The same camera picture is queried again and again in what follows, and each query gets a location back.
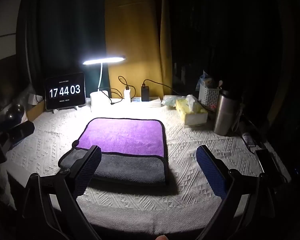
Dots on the black power adapter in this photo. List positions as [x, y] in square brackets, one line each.
[146, 93]

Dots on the yellow tissue box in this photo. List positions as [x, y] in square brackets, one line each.
[190, 111]

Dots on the white tissue pack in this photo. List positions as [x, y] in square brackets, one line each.
[170, 100]

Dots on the white power strip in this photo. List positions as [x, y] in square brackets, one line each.
[147, 101]

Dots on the white phone charger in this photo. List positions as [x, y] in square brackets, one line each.
[127, 93]

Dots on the white textured tablecloth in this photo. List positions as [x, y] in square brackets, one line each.
[165, 160]

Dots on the stainless steel bottle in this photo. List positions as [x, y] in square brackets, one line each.
[225, 112]

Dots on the black glossy box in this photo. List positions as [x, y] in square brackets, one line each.
[21, 132]

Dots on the tablet clock display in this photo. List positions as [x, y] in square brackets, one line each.
[65, 91]

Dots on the yellow curtain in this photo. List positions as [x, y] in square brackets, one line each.
[137, 30]

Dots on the dark round ball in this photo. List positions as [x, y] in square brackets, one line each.
[15, 112]

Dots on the purple and grey towel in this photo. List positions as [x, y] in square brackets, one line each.
[125, 145]

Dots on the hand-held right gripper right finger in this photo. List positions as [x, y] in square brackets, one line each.
[212, 172]

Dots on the small white tube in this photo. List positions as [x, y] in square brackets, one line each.
[248, 140]

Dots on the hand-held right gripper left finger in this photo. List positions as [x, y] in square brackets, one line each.
[86, 170]

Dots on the white desk lamp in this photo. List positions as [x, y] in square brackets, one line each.
[101, 90]

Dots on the dark green curtain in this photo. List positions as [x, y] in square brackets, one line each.
[65, 35]

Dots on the white perforated basket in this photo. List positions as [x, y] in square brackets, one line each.
[208, 96]

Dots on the white tablet stand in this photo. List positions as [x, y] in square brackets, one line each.
[65, 108]

